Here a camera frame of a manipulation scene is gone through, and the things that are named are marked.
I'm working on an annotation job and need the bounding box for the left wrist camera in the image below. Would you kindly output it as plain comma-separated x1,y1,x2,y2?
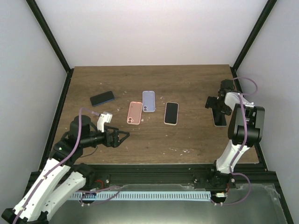
97,112,113,133

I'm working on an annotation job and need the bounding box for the light blue slotted cable duct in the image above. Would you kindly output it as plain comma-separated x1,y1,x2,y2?
70,191,211,201

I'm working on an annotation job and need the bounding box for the black right frame post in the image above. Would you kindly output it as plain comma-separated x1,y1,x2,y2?
230,0,277,72

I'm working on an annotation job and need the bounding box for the grey metal front plate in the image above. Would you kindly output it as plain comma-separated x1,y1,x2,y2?
49,184,293,224

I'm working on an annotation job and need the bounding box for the teal black phone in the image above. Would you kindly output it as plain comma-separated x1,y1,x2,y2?
164,103,178,124

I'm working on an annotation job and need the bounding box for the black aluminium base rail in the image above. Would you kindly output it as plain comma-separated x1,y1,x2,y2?
30,164,276,189

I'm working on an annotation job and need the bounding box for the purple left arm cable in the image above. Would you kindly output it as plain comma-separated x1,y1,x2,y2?
11,107,122,224

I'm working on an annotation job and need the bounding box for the pink phone case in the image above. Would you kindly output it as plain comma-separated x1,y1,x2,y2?
127,101,142,125

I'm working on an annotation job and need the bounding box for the blue black phone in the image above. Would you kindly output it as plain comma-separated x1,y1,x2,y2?
90,91,114,107

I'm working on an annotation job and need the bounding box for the black frame post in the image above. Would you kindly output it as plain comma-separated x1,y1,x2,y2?
25,0,71,75
230,0,277,72

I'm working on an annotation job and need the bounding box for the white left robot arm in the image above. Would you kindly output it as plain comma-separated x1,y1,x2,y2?
1,112,130,224

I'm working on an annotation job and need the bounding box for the white black phone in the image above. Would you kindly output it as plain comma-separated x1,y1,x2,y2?
212,109,227,127

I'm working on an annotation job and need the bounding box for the lavender phone case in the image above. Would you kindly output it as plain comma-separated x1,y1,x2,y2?
142,91,156,112

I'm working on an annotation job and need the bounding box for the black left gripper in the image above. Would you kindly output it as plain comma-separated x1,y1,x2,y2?
82,125,130,148

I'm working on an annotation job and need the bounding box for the black left frame post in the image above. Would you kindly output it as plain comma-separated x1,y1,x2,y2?
25,0,71,75

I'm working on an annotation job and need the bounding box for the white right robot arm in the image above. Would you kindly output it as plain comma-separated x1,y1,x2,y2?
205,79,265,188

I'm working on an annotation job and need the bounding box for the white phone case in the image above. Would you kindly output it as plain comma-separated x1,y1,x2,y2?
164,101,179,126

